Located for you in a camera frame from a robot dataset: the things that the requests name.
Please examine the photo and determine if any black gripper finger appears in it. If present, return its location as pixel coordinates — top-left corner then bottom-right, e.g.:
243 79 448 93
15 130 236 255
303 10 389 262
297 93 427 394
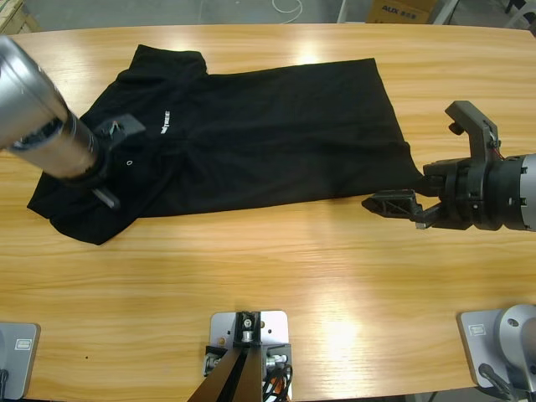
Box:
421 161 452 198
361 188 441 223

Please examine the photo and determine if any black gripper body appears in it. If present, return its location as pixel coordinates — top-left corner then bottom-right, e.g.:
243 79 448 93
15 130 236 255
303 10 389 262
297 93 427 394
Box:
416 157 524 232
62 142 123 210

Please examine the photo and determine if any black polo shirt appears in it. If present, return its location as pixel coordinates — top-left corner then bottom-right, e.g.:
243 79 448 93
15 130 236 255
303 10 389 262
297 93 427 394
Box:
26 43 425 247

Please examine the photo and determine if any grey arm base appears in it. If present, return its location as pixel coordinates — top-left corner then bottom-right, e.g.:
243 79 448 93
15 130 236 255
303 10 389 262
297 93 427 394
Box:
456 303 536 393
0 321 42 401

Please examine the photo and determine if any white furniture leg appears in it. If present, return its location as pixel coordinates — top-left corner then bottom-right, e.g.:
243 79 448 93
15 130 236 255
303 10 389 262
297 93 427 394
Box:
430 0 461 25

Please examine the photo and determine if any brown cardboard box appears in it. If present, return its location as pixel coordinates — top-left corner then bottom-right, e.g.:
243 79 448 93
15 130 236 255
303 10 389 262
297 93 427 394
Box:
366 0 439 24

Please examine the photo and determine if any wooden crate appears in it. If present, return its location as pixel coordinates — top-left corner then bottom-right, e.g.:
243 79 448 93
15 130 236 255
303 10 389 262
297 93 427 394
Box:
0 0 43 37

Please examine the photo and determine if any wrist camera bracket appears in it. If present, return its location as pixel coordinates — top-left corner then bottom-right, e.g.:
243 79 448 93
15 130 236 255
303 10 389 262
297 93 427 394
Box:
92 111 147 146
443 100 503 168

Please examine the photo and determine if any white mount block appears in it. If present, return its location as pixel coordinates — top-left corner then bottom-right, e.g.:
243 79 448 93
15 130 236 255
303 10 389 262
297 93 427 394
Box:
209 309 292 402

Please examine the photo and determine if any black cable bundle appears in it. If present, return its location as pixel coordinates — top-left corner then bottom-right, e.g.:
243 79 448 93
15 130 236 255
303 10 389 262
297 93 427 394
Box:
261 363 294 401

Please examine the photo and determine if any orange cable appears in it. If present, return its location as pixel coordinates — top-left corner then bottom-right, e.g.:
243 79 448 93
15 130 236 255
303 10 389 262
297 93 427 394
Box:
267 374 292 402

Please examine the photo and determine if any white floor cable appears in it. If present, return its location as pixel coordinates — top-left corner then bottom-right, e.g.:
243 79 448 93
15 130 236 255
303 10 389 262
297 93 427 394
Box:
271 0 303 21

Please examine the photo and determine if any dark camera post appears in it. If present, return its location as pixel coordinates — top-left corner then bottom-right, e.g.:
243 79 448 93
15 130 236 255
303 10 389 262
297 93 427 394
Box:
186 309 264 402

